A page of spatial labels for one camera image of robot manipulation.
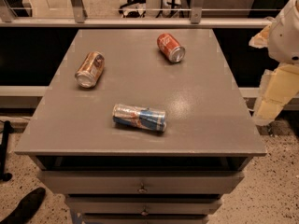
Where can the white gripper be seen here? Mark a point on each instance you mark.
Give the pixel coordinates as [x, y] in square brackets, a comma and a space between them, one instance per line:
[285, 39]

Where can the red coke can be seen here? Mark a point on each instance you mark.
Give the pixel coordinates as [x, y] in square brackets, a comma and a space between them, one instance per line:
[170, 47]

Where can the blue silver energy drink can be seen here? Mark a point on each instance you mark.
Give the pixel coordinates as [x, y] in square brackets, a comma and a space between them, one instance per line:
[140, 117]

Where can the gold brown soda can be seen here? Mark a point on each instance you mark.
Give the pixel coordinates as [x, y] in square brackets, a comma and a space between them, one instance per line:
[90, 70]

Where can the black office chair base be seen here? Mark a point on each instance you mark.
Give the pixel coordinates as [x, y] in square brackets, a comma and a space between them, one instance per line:
[133, 9]

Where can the grey drawer cabinet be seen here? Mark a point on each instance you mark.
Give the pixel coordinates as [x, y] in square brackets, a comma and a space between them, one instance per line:
[129, 138]

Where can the middle grey drawer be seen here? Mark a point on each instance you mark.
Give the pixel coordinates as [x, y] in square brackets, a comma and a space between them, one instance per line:
[143, 205]

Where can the grey drawer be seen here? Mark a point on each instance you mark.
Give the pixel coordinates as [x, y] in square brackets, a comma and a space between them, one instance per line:
[150, 219]
[143, 205]
[144, 182]

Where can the bottom grey drawer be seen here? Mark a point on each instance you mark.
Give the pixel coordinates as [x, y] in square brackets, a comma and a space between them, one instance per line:
[150, 219]

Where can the top grey drawer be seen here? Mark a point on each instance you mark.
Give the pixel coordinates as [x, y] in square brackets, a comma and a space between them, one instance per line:
[144, 182]

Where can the black stand leg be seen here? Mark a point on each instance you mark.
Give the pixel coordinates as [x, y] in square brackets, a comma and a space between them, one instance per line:
[7, 130]

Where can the grey railing post right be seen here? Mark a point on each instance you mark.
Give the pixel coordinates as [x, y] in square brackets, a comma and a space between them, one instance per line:
[196, 7]

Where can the grey railing post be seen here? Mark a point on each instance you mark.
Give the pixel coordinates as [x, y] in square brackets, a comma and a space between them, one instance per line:
[196, 7]
[79, 11]

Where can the grey railing post left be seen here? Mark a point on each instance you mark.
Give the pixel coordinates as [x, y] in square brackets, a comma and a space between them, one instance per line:
[79, 11]

